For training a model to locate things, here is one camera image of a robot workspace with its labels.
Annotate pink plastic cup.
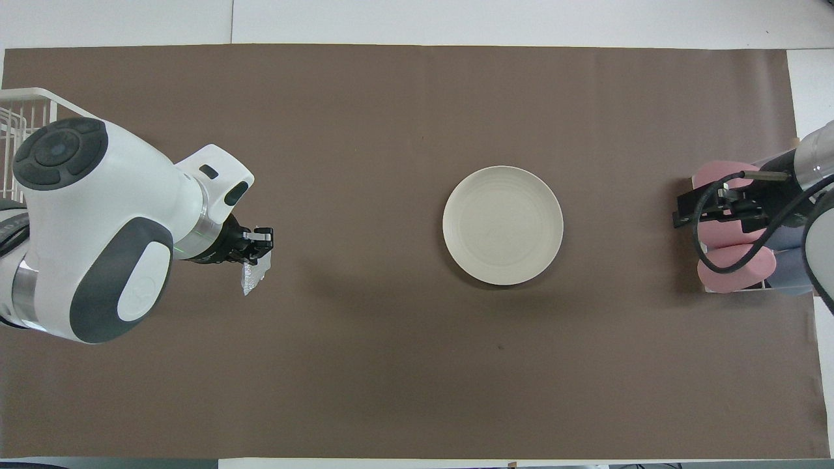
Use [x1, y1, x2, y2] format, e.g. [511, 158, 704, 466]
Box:
[691, 161, 760, 197]
[694, 218, 771, 252]
[697, 244, 777, 294]

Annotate white wire dish rack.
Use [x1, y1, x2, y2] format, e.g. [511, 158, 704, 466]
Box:
[0, 88, 87, 203]

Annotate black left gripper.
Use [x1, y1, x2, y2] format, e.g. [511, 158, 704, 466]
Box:
[186, 218, 275, 264]

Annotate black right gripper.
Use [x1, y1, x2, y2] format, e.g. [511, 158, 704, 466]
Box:
[674, 151, 806, 231]

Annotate cream round plate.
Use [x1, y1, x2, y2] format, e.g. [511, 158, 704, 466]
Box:
[442, 165, 564, 286]

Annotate silver mesh sponge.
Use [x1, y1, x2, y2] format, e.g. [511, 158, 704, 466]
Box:
[238, 249, 274, 297]

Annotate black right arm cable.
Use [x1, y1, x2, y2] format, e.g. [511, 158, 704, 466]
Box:
[692, 171, 834, 276]

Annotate brown table mat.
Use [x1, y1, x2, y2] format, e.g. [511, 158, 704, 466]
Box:
[0, 44, 829, 460]

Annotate white cup holder rack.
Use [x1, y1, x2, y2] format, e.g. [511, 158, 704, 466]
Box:
[691, 137, 816, 298]

